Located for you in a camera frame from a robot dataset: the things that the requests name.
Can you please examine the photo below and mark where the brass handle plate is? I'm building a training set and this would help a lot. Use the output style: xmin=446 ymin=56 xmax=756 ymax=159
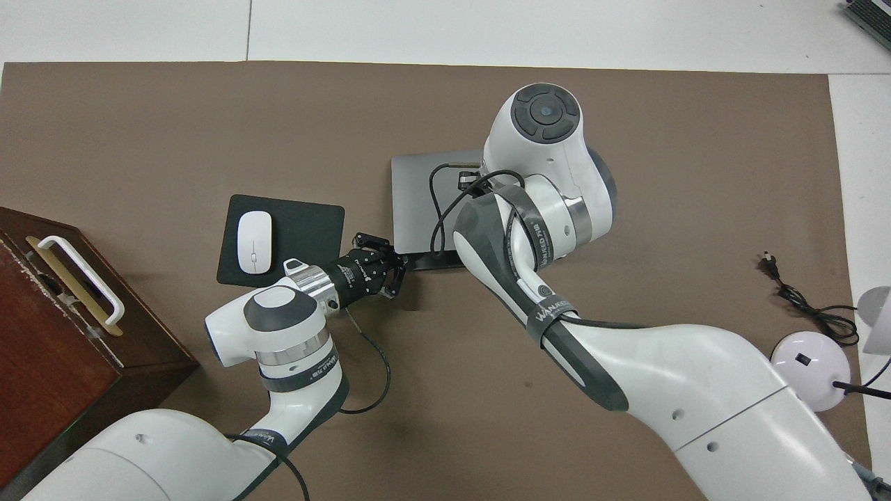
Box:
xmin=26 ymin=237 xmax=124 ymax=337

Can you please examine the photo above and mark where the black mouse pad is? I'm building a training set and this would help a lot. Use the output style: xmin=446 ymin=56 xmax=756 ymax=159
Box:
xmin=216 ymin=194 xmax=346 ymax=296

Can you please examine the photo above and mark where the grey device with keys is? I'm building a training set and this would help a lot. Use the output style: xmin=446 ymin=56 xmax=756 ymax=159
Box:
xmin=842 ymin=0 xmax=891 ymax=51

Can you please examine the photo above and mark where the white computer mouse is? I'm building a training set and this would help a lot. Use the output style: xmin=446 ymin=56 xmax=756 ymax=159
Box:
xmin=237 ymin=211 xmax=274 ymax=275

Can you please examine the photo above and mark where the grey aluminium laptop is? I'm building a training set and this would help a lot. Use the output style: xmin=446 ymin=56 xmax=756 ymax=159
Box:
xmin=391 ymin=148 xmax=489 ymax=273

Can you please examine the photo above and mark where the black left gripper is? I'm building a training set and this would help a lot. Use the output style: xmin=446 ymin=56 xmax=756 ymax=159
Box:
xmin=324 ymin=171 xmax=487 ymax=310

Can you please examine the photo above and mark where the white desk lamp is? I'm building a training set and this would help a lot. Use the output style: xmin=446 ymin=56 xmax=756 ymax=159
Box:
xmin=769 ymin=285 xmax=891 ymax=413

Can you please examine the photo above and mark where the brown paper table mat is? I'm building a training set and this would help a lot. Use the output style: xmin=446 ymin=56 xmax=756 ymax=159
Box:
xmin=0 ymin=61 xmax=876 ymax=501

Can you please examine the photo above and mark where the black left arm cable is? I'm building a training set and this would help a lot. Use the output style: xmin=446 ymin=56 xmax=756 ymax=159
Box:
xmin=226 ymin=310 xmax=393 ymax=501

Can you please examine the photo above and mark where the dark brown wooden box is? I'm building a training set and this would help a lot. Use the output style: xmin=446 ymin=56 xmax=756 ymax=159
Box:
xmin=0 ymin=207 xmax=200 ymax=501

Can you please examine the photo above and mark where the black lamp power cable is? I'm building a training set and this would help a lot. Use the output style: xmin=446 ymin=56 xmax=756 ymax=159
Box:
xmin=759 ymin=252 xmax=861 ymax=347

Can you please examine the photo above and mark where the white box handle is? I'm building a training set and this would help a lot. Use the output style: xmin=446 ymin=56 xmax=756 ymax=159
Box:
xmin=37 ymin=236 xmax=125 ymax=326

